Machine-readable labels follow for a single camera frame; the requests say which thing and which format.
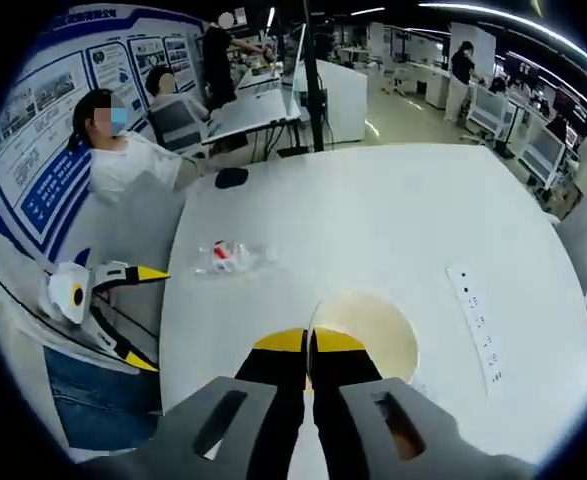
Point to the printed paper cup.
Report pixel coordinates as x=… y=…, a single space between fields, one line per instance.
x=373 y=325

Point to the black tripod stand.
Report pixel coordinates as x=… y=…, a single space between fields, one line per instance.
x=314 y=90

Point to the white partition wall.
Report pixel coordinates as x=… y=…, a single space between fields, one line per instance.
x=343 y=100

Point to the clear plastic water bottle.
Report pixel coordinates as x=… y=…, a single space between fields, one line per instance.
x=223 y=257

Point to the wall poster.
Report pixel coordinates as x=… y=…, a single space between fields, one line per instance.
x=48 y=165

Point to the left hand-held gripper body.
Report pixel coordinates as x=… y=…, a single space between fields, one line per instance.
x=65 y=290

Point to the table socket strip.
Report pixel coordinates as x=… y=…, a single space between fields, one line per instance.
x=475 y=320

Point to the black flat pad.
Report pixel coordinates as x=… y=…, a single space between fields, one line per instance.
x=231 y=178

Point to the white table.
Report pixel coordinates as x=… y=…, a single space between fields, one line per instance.
x=348 y=210

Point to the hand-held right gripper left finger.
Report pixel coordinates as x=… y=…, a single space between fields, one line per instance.
x=273 y=400

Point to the white desk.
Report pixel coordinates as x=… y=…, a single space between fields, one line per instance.
x=253 y=112

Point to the person's jeans leg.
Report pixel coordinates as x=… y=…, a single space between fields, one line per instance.
x=98 y=395

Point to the grey office chair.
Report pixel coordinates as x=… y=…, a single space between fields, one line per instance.
x=178 y=125

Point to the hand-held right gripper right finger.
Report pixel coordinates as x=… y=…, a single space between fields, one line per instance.
x=343 y=400

